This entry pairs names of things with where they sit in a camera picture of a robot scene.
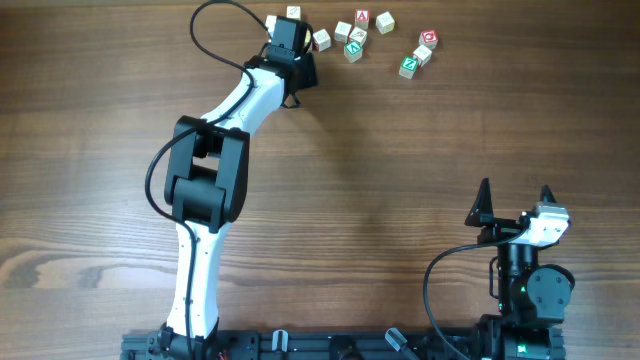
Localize plain wooden block centre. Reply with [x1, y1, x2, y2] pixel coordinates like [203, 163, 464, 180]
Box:
[334, 21, 352, 43]

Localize green letter Z block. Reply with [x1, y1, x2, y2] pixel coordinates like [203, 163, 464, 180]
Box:
[399, 57, 419, 79]

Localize plain wooden block far left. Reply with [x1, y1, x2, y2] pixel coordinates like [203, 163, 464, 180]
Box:
[265, 15, 277, 37]

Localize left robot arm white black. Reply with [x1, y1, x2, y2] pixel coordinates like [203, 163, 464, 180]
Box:
[159, 17, 318, 359]

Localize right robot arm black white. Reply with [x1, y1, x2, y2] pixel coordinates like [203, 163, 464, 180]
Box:
[465, 178, 575, 360]

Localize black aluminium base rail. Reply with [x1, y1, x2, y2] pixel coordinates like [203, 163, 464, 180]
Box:
[120, 327, 566, 360]

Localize wooden block top left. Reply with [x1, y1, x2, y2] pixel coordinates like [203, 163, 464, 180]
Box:
[286, 5, 301, 20]

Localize plain wooden block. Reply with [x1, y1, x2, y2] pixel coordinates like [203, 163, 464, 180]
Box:
[334, 21, 352, 43]
[376, 11, 396, 34]
[265, 15, 277, 37]

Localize green letter A block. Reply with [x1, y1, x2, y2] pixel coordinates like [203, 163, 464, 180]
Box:
[344, 41, 363, 63]

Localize plain wooden block right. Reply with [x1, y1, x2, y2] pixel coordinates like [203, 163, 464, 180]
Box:
[376, 11, 396, 34]

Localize red letter O block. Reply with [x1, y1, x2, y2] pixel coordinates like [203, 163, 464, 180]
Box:
[419, 30, 439, 50]

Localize wooden block red edge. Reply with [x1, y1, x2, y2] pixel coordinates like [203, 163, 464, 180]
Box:
[312, 29, 331, 52]

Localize wooden block drawing top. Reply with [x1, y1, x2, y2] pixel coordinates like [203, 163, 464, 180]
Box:
[349, 27, 368, 47]

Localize wooden block red sides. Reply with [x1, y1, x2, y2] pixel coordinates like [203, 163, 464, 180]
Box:
[413, 45, 433, 67]

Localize red letter A block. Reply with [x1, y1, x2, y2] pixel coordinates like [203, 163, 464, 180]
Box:
[354, 8, 370, 30]

